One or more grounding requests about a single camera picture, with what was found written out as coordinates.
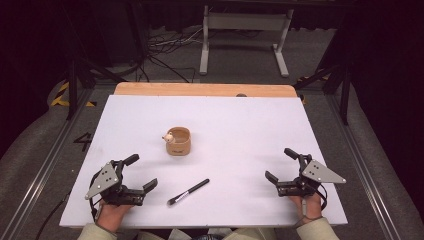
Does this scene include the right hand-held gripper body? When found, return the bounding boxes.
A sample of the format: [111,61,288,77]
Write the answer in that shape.
[276,153,347,198]

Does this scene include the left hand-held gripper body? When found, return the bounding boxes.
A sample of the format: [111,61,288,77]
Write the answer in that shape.
[84,159,146,207]

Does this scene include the black makeup brush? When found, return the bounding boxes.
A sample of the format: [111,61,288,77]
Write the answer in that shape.
[166,178,211,207]

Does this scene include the wooden cup with bear figure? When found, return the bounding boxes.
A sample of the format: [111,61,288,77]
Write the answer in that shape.
[162,126,192,157]

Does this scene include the person's right hand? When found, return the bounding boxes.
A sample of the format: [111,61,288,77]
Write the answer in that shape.
[289,194,324,225]

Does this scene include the person's left hand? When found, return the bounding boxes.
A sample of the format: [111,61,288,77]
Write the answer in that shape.
[96,201,133,233]

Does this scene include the yellow black floor tape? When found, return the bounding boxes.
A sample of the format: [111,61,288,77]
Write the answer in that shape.
[297,75,329,105]
[49,81,98,108]

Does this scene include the white table mat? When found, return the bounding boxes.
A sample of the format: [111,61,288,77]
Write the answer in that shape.
[59,94,348,229]

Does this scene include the person's torso clothing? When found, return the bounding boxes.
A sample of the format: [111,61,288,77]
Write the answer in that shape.
[136,227,278,240]

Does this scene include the wooden table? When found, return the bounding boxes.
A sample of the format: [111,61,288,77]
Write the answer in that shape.
[113,82,298,98]

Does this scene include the grey metal stand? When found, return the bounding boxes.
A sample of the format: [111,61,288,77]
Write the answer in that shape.
[199,4,295,78]

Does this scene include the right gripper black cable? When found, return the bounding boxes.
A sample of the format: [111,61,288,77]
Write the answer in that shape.
[314,183,329,212]

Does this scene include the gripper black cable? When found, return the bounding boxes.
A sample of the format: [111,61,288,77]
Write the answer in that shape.
[314,183,329,212]
[34,191,73,240]

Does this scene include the aluminium floor rail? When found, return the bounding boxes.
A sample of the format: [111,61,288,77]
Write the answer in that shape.
[324,94,401,240]
[0,88,95,240]

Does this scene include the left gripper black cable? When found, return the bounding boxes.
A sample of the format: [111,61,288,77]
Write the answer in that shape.
[34,191,73,240]

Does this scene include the black floor cable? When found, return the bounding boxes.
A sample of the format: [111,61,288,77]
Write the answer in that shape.
[138,54,198,84]

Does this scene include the bundle of floor cables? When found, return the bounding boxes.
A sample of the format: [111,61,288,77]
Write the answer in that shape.
[146,28,205,55]

